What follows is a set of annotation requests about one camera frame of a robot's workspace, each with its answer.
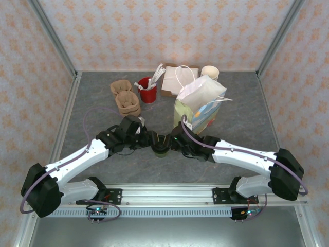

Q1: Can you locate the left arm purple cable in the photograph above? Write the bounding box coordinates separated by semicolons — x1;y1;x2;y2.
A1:
20;107;124;224

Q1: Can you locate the aluminium side rail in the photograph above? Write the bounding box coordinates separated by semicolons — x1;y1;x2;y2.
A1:
41;72;83;186
256;72;281;151

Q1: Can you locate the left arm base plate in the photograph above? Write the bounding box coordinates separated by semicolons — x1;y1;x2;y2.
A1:
77;188;123;206

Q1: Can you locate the brown cardboard napkin box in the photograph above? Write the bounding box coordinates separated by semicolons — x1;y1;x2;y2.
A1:
160;63;200;98

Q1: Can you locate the black plastic cup lid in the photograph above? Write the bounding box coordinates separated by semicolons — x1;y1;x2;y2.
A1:
151;142;170;153

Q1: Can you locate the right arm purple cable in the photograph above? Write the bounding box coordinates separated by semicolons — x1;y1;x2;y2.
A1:
181;115;309;222

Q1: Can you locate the aluminium mounting rail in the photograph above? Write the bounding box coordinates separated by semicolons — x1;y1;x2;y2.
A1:
28;184;308;207

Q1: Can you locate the slotted grey cable duct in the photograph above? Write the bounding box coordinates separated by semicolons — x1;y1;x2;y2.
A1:
38;207;233;218

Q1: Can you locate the dark paper coffee cup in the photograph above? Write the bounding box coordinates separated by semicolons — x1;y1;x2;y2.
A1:
153;148;169;159

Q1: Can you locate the white paper napkin stack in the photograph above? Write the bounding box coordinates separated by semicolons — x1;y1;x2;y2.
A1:
162;65;200;95

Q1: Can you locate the floral paper gift bag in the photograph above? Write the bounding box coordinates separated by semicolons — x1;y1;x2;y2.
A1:
173;65;233;136

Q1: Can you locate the red metal bucket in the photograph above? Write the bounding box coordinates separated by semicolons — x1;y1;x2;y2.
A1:
137;77;158;104

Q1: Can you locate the aluminium frame post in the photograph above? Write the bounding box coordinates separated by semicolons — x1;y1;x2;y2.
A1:
256;0;306;77
27;0;78;78

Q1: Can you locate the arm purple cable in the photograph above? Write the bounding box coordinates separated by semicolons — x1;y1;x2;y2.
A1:
181;115;309;222
20;107;124;224

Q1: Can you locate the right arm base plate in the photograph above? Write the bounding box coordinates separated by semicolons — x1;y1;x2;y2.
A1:
212;187;233;205

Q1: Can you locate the stack of cream paper cups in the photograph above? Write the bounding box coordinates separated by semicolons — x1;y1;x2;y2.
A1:
200;65;220;82

